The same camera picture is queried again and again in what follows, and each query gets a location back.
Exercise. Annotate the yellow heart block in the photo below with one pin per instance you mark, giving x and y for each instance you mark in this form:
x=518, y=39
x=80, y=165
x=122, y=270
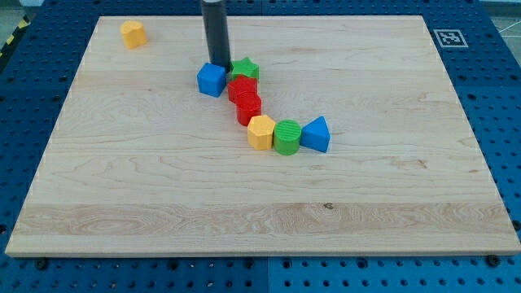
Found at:
x=133, y=33

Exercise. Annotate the green star block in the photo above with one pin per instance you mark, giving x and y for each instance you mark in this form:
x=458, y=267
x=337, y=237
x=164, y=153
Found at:
x=244, y=67

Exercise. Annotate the red block behind cylinder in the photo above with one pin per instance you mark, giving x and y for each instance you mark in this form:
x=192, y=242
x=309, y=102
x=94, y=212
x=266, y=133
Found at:
x=240, y=85

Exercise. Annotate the blue cube block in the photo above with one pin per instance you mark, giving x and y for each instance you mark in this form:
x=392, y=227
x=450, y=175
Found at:
x=211, y=80

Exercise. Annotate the green cylinder block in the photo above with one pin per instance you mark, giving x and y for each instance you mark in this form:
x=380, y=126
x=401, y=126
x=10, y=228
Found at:
x=287, y=134

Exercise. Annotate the yellow hexagon block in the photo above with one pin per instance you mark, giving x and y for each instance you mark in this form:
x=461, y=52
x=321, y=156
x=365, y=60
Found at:
x=260, y=132

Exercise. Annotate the white fiducial marker tag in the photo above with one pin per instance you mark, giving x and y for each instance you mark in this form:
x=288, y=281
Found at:
x=450, y=38

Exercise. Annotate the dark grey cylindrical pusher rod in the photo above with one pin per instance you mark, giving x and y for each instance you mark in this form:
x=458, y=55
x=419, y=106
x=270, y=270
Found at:
x=216, y=32

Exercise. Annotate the blue triangle block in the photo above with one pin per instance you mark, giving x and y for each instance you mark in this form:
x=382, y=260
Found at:
x=315, y=135

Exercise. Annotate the light wooden board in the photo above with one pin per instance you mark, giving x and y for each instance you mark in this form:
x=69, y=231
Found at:
x=141, y=164

